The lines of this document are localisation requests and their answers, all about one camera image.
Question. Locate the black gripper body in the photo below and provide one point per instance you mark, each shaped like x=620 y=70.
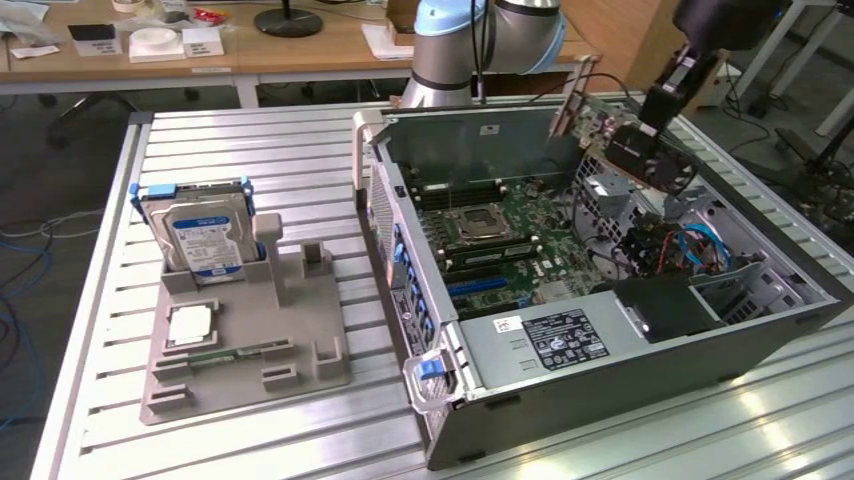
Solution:
x=697 y=70

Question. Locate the Nvidia graphics card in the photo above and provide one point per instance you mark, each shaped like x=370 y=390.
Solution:
x=648 y=155

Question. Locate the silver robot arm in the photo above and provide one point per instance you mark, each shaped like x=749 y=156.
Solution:
x=454 y=50

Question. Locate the wooden cabinet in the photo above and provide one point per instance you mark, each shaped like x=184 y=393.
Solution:
x=635 y=40

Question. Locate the green motherboard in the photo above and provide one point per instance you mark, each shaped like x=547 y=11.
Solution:
x=555 y=235

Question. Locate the metal disk bay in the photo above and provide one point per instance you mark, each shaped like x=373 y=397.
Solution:
x=748 y=280

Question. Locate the CPU socket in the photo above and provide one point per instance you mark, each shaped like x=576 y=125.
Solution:
x=482 y=224

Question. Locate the small cardboard box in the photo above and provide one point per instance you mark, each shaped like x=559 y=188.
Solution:
x=401 y=15

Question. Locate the green RAM stick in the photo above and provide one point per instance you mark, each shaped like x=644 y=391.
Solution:
x=501 y=251
x=221 y=354

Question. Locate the white booklet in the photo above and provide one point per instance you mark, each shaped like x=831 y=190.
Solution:
x=384 y=42

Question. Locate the silver chipset heatsink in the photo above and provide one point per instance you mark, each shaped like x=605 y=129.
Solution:
x=553 y=292

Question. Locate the blue expansion slot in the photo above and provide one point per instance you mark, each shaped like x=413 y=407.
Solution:
x=476 y=286

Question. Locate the wooden office desk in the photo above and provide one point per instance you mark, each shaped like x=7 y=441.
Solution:
x=101 y=70
x=314 y=55

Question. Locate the open grey PC case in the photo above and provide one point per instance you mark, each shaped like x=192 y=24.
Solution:
x=735 y=360

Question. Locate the black round lamp base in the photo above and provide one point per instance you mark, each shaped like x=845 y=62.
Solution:
x=288 y=22

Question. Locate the grey power supply unit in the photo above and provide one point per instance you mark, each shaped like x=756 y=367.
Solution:
x=494 y=350

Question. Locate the red packet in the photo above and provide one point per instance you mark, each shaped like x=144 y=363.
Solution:
x=209 y=16

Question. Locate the plain white box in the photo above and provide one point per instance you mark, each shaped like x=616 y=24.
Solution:
x=201 y=42

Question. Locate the grey parts rack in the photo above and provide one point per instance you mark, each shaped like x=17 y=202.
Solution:
x=308 y=350

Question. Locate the white round dish box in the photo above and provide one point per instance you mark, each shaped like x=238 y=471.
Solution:
x=157 y=50

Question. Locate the hard disk in blue caddy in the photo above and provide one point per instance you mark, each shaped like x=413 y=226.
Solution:
x=201 y=235

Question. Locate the white tape roll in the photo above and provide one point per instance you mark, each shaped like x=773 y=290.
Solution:
x=128 y=6

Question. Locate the white box with black top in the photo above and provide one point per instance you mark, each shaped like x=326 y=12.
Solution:
x=94 y=47

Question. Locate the silver CPU chip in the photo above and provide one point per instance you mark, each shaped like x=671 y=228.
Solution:
x=190 y=325

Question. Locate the white paper slip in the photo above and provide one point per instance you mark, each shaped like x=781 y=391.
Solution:
x=34 y=51

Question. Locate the clear plastic bag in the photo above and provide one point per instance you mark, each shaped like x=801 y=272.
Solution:
x=27 y=25

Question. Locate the white desk frame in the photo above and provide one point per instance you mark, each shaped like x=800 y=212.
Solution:
x=809 y=47

